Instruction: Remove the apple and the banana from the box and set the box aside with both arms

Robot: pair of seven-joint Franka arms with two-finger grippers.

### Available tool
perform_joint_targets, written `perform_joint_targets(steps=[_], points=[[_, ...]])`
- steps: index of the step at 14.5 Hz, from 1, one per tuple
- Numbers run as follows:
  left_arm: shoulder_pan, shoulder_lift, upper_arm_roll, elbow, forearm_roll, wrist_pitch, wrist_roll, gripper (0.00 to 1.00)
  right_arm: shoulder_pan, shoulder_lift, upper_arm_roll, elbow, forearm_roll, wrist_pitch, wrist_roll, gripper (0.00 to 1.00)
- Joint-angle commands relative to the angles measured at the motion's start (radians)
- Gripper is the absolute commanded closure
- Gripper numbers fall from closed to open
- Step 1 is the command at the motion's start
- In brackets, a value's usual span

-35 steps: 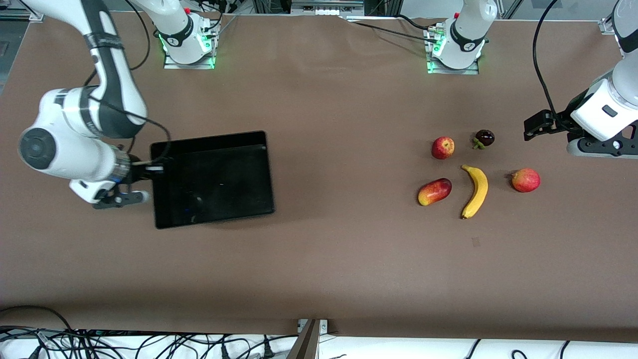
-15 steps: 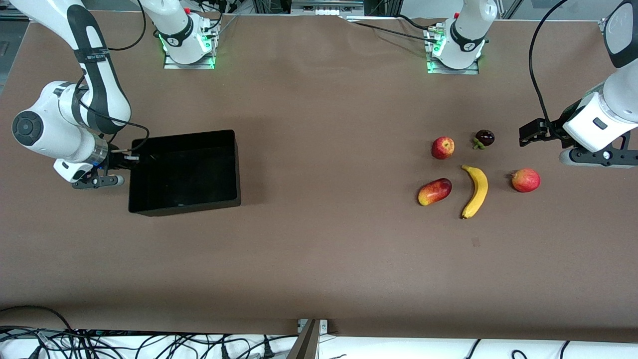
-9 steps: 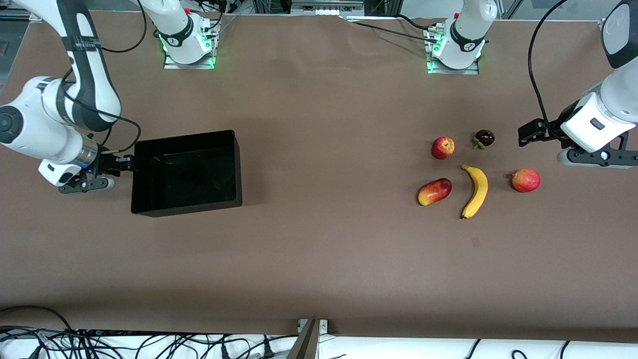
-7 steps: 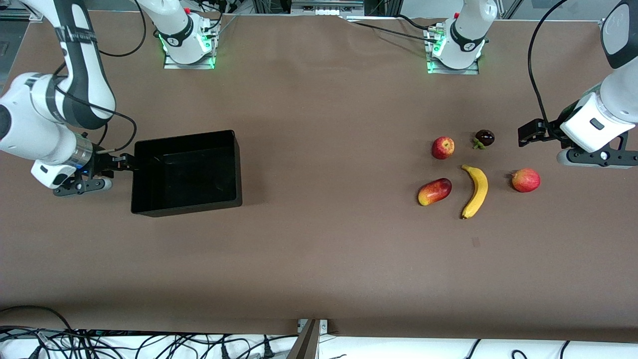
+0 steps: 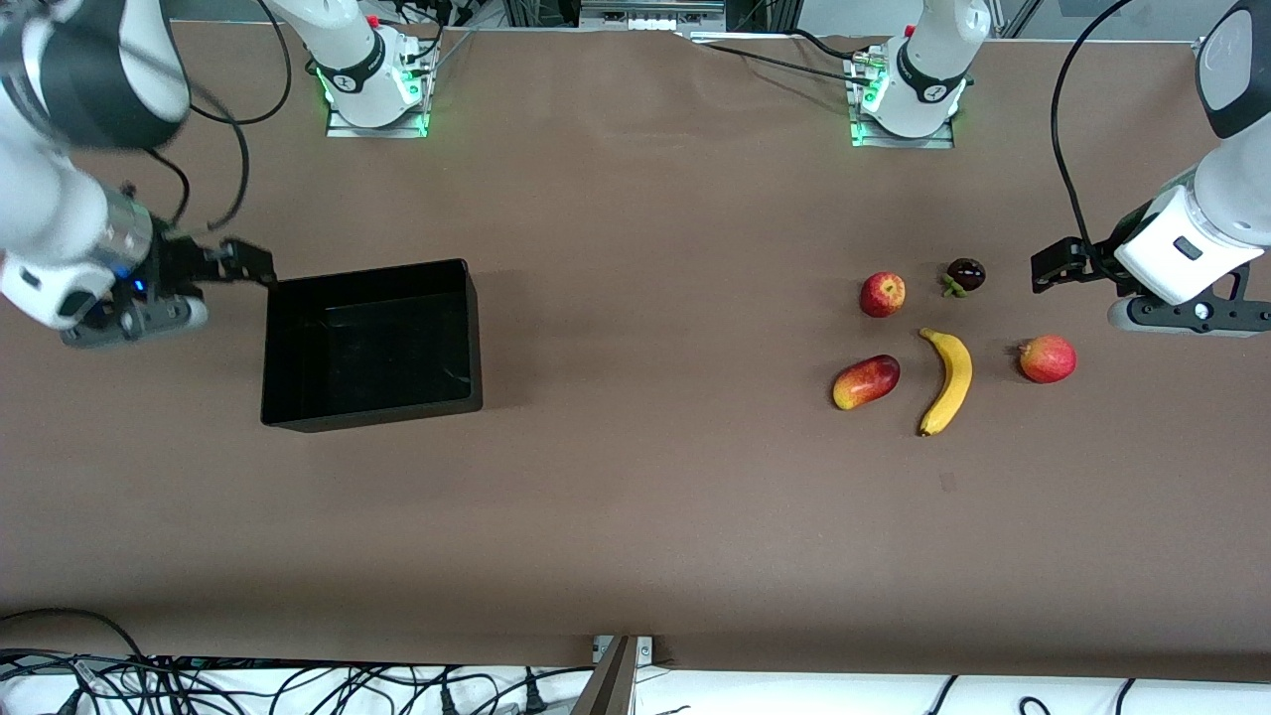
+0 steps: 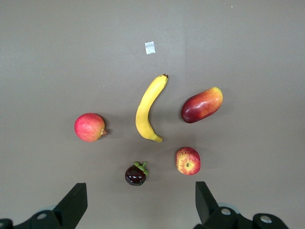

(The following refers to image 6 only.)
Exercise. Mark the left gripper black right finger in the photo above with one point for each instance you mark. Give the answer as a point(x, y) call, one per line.
point(209, 210)

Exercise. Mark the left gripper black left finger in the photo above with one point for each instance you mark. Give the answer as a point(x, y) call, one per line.
point(69, 210)

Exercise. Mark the red yellow apple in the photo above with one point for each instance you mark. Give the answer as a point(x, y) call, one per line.
point(188, 161)

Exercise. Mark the yellow banana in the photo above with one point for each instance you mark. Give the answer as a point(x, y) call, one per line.
point(145, 112)

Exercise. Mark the dark purple mangosteen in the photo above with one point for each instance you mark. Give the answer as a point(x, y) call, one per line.
point(135, 176)

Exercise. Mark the red yellow mango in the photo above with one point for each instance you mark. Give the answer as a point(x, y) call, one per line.
point(202, 105)

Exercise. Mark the small clear tape patch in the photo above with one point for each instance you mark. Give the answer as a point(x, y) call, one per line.
point(150, 47)

